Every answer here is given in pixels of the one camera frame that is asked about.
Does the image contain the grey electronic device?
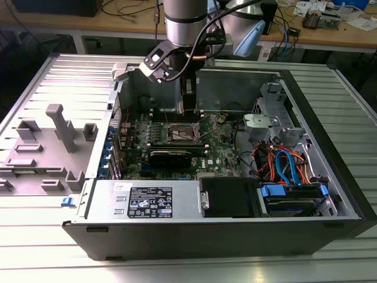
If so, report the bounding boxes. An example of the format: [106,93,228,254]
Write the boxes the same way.
[320,8,344,29]

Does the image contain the silver metal bracket box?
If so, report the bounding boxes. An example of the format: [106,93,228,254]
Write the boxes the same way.
[243,113,272,137]

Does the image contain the RAM slot white clips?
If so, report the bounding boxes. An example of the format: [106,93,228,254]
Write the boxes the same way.
[149,108,205,113]
[149,113,205,118]
[148,144,207,149]

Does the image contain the wooden desk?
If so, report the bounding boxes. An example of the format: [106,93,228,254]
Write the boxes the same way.
[0,0,377,55]

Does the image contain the copper coil device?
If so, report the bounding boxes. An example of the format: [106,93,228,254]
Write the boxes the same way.
[303,8,322,29]

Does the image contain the CPU socket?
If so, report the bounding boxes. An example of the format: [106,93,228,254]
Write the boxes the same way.
[166,121,204,145]

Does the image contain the hard disk in blue carrier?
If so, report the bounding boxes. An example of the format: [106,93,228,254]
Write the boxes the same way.
[256,182,330,218]

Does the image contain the green motherboard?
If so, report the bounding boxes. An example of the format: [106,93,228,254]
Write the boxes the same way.
[117,113,246,181]

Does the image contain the white paper sheet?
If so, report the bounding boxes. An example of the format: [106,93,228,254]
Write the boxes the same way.
[345,17,377,32]

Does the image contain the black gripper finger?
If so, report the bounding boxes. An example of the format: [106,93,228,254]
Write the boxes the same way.
[181,77,198,112]

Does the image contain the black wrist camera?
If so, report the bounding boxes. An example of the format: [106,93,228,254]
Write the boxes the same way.
[206,26,235,58]

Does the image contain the orange wire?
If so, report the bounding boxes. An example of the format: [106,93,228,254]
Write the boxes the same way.
[252,140,313,186]

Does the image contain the black camera cable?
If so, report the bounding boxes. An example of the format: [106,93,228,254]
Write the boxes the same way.
[160,0,262,83]

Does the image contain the blue flat wire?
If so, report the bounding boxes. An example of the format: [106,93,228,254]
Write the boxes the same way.
[275,149,302,186]

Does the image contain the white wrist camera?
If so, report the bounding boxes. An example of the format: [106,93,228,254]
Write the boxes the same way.
[137,41,173,85]

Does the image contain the silver power supply with label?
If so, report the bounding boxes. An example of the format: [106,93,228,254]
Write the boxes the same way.
[77,178,204,221]

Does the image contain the black graphics card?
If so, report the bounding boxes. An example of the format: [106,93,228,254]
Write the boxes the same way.
[148,149,193,170]

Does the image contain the wide black box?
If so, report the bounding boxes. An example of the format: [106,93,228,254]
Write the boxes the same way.
[11,0,104,18]

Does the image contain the grey plastic parts rack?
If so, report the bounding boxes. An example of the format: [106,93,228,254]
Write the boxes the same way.
[0,103,100,197]

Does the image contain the black PC case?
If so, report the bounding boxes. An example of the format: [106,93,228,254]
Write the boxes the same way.
[60,58,377,262]

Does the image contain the tall black box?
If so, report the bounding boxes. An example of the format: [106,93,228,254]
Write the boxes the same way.
[260,0,279,36]

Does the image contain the silver metal drive cage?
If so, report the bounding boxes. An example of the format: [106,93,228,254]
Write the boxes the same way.
[252,81,309,139]

